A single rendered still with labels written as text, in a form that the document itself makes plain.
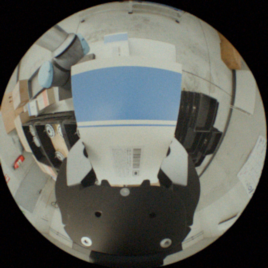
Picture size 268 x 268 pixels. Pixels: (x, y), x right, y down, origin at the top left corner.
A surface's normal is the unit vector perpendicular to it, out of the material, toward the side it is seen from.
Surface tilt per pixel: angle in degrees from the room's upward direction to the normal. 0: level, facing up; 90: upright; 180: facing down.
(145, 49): 0
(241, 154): 90
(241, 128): 90
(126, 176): 0
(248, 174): 90
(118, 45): 0
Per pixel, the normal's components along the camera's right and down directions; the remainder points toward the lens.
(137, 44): 0.04, 0.48
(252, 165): -1.00, 0.01
